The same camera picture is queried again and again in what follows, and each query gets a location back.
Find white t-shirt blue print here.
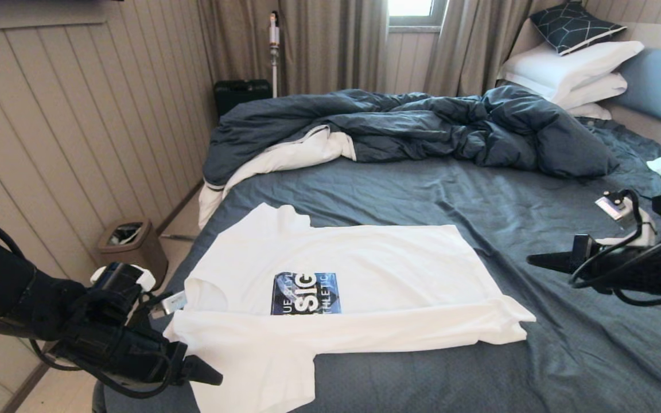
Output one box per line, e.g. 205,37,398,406
163,202,537,413

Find blue bed with headboard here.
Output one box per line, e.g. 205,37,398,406
92,118,661,413

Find brown trash bin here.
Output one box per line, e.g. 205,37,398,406
96,217,169,290

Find dark blue crumpled duvet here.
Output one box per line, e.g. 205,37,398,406
199,86,619,230

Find beige curtain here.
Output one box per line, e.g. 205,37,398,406
196,0,389,99
422,0,545,99

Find dark patterned pillow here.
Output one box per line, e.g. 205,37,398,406
529,1,627,57

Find black suitcase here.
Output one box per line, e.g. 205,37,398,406
213,79,273,119

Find window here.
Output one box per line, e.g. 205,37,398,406
387,0,449,30

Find white stick vacuum cleaner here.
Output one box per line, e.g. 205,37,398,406
269,10,282,99

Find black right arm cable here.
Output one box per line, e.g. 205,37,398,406
569,189,661,308

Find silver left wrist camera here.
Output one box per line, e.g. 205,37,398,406
135,289,188,322

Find beige bed headboard frame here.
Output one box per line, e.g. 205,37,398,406
606,23,661,155

